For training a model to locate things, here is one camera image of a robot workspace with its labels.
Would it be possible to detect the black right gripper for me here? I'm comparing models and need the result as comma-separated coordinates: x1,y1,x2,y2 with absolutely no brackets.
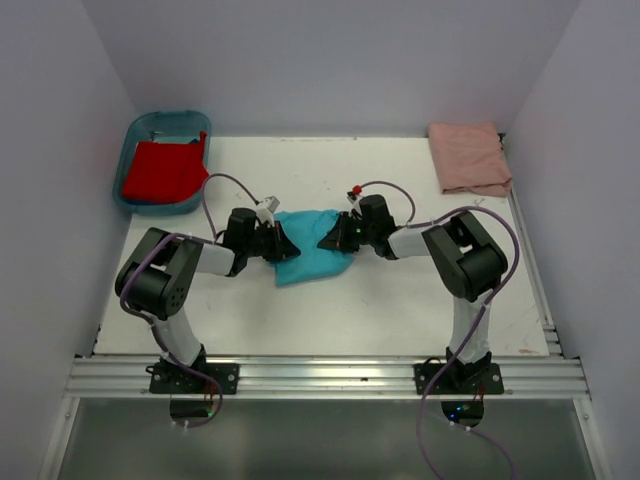
320,212,375,254

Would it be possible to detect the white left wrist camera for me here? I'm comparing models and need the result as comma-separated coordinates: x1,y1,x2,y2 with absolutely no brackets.
255,196,280,225

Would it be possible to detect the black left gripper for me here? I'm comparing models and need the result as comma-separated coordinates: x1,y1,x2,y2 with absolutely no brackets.
243,220,300,261

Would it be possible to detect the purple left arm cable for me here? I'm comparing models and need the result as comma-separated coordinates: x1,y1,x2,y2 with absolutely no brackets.
119,172,261,426

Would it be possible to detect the folded pink t-shirt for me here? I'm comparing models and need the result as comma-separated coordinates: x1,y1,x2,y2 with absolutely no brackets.
427,122,513,198

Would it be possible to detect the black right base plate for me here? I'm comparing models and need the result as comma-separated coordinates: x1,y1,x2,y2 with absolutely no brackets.
413,357,505,395

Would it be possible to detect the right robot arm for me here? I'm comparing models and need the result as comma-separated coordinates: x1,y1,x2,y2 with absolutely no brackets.
317,195,510,393

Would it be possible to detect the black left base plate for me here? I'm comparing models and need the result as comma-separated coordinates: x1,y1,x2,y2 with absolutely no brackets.
145,362,240,395

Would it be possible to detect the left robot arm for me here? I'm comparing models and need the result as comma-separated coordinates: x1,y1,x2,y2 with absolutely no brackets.
115,207,301,393

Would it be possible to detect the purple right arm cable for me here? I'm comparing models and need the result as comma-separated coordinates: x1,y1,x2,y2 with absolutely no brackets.
359,180,522,480

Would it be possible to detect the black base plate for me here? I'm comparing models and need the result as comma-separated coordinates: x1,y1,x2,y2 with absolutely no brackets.
413,357,505,395
145,362,240,395

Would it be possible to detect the aluminium mounting rail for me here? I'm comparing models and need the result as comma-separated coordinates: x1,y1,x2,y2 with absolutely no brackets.
64,326,590,400

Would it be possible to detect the red t-shirt in bin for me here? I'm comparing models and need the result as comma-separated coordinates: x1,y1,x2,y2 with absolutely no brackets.
120,131,208,204

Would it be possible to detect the teal t-shirt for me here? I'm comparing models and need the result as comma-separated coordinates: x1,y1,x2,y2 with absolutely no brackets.
273,209,354,287

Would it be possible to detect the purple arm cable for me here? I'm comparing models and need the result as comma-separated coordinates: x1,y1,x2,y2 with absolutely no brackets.
119,172,261,426
359,180,522,480

